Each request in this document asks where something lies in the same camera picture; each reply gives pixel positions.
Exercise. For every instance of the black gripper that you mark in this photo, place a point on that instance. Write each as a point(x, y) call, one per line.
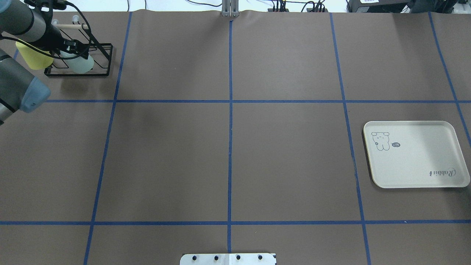
point(55, 36)

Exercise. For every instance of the pale green cup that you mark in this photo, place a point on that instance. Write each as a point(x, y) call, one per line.
point(78, 65)

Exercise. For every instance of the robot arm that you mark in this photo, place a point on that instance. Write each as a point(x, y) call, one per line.
point(29, 24)

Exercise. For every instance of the yellow cup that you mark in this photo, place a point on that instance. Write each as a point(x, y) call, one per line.
point(34, 59)

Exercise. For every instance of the cream rabbit tray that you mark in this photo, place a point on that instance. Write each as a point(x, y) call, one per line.
point(415, 154)

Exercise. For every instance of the black wire cup rack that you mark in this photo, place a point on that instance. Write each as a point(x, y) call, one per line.
point(88, 45)

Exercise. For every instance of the aluminium frame post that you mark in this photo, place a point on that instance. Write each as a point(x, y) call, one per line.
point(230, 8)

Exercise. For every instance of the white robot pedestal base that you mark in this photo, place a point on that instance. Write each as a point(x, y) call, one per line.
point(229, 259)

